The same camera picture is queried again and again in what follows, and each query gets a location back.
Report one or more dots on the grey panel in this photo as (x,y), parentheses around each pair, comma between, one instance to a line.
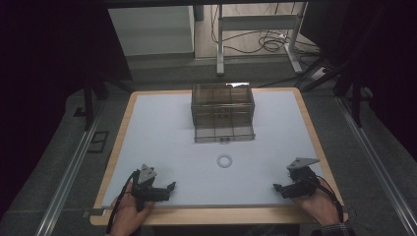
(150,31)

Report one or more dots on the metal bar at table edge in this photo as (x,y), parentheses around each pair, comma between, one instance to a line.
(95,212)

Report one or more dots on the aluminium floor rail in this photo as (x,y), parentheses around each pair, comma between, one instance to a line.
(377,167)
(67,183)

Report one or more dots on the black stand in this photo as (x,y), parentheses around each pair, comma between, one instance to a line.
(90,98)
(355,98)

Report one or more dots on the white metal desk frame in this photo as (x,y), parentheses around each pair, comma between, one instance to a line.
(259,23)

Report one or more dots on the black floor frame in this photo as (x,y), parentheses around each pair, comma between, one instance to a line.
(98,142)

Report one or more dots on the white power strip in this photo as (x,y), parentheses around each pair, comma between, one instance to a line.
(318,73)

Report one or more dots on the white table mat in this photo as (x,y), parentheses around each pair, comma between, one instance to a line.
(183,157)

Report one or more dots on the wooden table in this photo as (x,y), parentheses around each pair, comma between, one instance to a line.
(209,216)

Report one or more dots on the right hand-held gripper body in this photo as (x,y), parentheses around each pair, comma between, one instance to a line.
(301,183)

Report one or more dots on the person's left hand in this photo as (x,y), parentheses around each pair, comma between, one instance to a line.
(129,213)

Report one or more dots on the transparent drawer cabinet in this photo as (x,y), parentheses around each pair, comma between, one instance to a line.
(223,105)

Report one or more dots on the transparent drawer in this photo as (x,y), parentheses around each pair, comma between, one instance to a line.
(224,134)

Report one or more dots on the person's right hand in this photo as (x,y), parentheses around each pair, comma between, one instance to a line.
(319,206)

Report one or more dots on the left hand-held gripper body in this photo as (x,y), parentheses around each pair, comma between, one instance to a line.
(148,191)

